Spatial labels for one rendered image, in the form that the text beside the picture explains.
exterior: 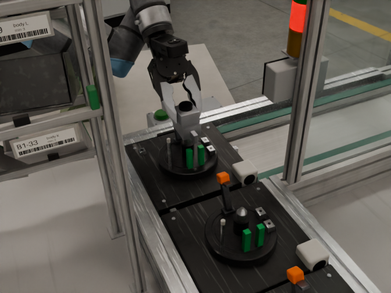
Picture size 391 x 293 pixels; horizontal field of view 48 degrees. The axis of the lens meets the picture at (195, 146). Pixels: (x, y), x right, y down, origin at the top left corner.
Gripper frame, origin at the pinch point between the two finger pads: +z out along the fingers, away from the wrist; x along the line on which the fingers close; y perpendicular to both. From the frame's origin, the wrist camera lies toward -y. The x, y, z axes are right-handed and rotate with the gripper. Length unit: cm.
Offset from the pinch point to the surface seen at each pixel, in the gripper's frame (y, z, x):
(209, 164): 4.9, 11.9, -2.8
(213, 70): 57, -22, -34
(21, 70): -27.7, -7.7, 29.7
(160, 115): 24.4, -5.0, -0.5
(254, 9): 284, -124, -192
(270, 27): 253, -94, -184
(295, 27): -23.2, -6.3, -16.8
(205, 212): -1.7, 21.2, 3.4
